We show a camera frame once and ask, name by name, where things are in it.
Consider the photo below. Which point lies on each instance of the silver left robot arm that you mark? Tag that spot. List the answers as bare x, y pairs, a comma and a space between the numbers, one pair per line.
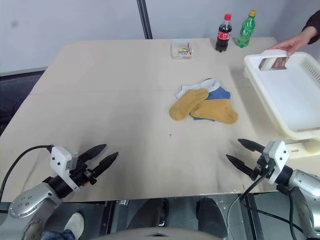
27, 202

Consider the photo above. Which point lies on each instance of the cola bottle red cap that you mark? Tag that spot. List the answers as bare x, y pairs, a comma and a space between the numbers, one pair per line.
223, 35

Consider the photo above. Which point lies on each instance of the green soda bottle yellow cap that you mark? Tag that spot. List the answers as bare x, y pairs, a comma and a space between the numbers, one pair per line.
246, 31

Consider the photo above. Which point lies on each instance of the clear box of colourful clips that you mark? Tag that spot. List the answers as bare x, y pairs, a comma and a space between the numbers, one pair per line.
182, 50

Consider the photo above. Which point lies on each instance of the white plastic dish rack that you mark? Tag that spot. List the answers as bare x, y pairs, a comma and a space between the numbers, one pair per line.
287, 95

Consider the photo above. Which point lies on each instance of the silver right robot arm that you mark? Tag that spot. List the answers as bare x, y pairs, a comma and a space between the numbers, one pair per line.
303, 190

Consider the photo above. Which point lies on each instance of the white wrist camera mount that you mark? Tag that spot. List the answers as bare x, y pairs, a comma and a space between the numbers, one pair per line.
60, 157
277, 157

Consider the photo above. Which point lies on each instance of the person's bare hand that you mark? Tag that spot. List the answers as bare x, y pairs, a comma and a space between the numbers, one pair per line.
297, 41

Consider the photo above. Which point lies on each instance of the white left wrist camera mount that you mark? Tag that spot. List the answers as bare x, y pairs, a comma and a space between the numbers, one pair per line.
60, 157

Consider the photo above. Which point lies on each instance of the white shoe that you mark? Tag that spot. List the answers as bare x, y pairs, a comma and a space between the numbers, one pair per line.
75, 223

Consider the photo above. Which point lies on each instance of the mustard yellow ankle sock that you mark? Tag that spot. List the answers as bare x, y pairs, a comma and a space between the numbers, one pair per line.
217, 111
186, 105

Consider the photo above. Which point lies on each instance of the light grey ankle sock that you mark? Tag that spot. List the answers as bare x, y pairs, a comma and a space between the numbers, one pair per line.
213, 83

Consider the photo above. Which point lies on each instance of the black vertical post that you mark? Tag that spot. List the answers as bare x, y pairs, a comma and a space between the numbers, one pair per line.
145, 20

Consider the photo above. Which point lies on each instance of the large dark rounded shape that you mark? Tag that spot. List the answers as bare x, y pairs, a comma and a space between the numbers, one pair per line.
211, 215

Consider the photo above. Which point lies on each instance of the light blue cloth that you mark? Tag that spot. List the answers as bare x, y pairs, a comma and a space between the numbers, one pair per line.
190, 88

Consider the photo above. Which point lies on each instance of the narrow dark rounded shape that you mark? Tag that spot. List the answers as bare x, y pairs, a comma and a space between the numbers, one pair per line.
163, 212

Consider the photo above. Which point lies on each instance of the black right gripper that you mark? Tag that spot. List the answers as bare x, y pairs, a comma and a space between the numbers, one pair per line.
262, 166

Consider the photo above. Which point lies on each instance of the dark sleeved person forearm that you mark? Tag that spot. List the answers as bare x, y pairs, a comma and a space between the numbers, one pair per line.
313, 23

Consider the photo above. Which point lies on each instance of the grey rounded robot torso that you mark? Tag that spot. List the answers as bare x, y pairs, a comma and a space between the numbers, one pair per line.
162, 233

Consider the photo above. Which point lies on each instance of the blue jeans leg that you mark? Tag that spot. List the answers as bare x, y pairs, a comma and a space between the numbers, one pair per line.
56, 235

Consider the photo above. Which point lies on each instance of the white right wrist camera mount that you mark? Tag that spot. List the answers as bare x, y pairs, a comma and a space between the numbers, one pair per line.
277, 157

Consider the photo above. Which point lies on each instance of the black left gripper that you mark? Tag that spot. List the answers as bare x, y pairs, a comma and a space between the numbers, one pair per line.
83, 173

